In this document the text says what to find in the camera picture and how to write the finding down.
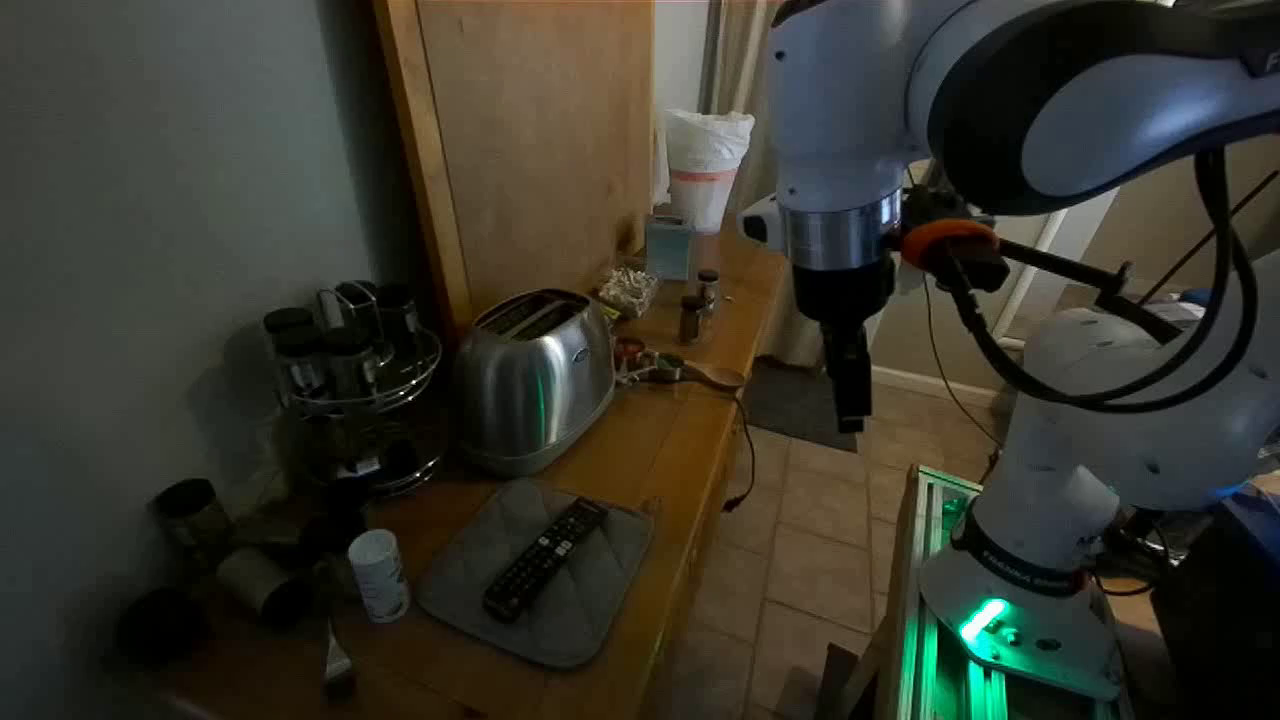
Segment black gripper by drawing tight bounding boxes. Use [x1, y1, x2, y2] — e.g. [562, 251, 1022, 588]
[791, 257, 895, 435]

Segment rack spice jar black lid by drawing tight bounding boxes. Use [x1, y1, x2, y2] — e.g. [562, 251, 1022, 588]
[323, 278, 382, 352]
[260, 304, 323, 394]
[376, 279, 427, 350]

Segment green herb spice bottle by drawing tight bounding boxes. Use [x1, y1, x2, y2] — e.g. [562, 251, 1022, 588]
[144, 477, 238, 577]

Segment dark floor mat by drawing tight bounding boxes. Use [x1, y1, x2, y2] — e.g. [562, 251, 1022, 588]
[738, 355, 862, 456]

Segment wooden spoon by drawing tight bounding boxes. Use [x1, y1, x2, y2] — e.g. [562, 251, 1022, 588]
[673, 355, 742, 397]

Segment blue tissue box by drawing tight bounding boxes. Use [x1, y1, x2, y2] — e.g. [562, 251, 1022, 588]
[642, 204, 704, 284]

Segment clear container white contents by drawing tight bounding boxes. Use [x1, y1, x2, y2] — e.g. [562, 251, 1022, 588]
[596, 263, 659, 320]

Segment wooden countertop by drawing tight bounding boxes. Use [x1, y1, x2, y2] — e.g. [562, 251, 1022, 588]
[155, 232, 791, 720]

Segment robot stand with green light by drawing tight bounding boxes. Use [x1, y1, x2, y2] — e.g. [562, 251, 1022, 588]
[871, 456, 1137, 720]

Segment white plastic bag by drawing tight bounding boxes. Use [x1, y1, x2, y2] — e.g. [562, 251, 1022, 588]
[659, 105, 761, 239]

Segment stainless steel toaster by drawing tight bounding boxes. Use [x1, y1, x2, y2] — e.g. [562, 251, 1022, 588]
[448, 284, 618, 480]

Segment black TV remote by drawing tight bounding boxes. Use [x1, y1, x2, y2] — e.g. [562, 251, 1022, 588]
[480, 495, 613, 627]

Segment grey quilted pot holder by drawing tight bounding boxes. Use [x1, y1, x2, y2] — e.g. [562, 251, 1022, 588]
[416, 477, 659, 675]

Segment beige curtain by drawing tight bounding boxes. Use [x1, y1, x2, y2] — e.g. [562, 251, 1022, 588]
[704, 0, 775, 117]

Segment blue plastic box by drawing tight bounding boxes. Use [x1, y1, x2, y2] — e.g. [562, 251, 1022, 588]
[1194, 472, 1280, 616]

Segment large plywood board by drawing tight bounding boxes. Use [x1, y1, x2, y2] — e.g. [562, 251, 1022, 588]
[368, 0, 659, 337]

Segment black power cord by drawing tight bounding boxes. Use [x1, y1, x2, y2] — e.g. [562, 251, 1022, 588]
[717, 394, 761, 517]

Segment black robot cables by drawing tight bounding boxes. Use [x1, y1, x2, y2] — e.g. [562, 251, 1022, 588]
[915, 135, 1280, 416]

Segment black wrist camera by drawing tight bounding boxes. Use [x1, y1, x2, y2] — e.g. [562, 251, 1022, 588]
[895, 186, 1014, 293]

